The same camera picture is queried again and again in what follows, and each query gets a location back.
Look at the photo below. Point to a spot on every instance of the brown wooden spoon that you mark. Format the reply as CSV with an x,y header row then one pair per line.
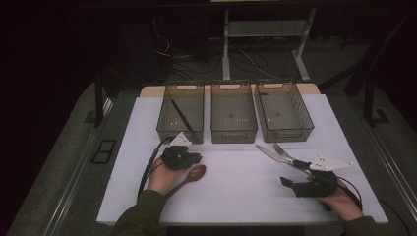
x,y
196,172

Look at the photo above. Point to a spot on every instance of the person's left hand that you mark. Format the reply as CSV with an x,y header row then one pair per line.
x,y
160,178

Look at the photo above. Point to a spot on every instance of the person's right hand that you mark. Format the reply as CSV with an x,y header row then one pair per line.
x,y
344,206

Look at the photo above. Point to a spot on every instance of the black metal stand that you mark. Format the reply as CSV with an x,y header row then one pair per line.
x,y
98,105
369,101

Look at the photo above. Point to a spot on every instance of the white metal stand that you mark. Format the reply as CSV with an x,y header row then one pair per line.
x,y
262,29

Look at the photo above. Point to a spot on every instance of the smoky transparent plastic bin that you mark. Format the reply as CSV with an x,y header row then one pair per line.
x,y
282,111
233,111
193,108

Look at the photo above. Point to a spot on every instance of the white table sheet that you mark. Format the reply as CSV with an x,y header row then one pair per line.
x,y
236,183

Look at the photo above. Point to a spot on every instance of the black floor outlet frame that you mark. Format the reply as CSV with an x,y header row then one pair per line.
x,y
103,151

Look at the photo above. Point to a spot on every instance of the aluminium floor rail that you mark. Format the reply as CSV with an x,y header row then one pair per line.
x,y
70,193
393,168

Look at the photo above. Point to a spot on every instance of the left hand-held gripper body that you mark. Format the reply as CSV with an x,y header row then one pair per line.
x,y
175,157

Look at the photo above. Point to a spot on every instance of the silver table knife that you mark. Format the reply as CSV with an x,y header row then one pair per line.
x,y
272,155

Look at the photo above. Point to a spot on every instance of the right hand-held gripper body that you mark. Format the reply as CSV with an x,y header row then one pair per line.
x,y
314,188

